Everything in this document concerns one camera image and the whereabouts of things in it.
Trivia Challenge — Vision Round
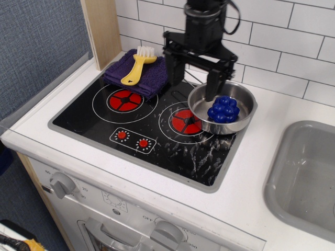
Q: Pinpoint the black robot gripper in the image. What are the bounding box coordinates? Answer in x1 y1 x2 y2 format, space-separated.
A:
163 5 238 102

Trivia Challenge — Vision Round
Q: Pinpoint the blue toy blackberry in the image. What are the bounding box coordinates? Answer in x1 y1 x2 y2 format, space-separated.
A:
207 96 240 123

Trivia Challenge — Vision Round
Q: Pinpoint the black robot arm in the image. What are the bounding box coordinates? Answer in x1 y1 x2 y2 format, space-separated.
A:
163 1 238 101

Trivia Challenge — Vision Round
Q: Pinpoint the silver metal pot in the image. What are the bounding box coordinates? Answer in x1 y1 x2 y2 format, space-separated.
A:
171 72 257 135

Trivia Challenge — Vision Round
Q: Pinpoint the purple folded cloth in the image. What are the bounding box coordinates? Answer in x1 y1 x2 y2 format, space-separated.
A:
103 49 168 99

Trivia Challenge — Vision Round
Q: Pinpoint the yellow white dish brush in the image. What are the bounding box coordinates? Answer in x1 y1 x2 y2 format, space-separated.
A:
121 46 157 86

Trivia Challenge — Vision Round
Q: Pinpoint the black toy stovetop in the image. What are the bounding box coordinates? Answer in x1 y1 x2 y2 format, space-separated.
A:
48 77 257 193

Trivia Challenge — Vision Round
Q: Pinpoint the grey toy sink basin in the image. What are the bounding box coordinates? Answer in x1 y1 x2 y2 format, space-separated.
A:
264 121 334 242

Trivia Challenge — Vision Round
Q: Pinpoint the grey right oven knob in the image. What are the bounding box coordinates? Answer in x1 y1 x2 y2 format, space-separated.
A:
150 221 184 250

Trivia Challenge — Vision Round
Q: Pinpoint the grey oven knob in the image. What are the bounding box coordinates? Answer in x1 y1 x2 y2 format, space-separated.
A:
50 172 76 199
150 221 184 250

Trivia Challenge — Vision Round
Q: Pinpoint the grey left oven knob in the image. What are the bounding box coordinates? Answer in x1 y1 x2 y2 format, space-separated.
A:
50 172 76 199

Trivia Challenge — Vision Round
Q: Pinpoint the black cable loop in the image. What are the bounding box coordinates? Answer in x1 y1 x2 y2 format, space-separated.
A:
221 0 241 35

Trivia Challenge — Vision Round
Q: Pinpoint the light wooden post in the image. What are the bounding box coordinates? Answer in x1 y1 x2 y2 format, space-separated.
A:
80 0 122 71

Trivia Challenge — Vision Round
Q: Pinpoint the grey oven door handle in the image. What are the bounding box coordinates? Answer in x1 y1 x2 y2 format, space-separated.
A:
85 218 150 250

